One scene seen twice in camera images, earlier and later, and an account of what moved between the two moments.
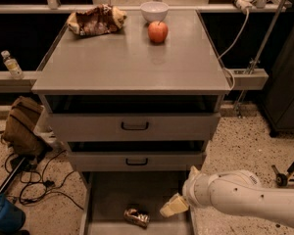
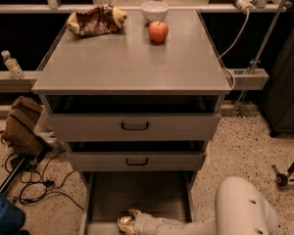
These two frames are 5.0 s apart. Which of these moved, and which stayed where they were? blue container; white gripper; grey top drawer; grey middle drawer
Moved: white gripper
Stayed: blue container; grey top drawer; grey middle drawer
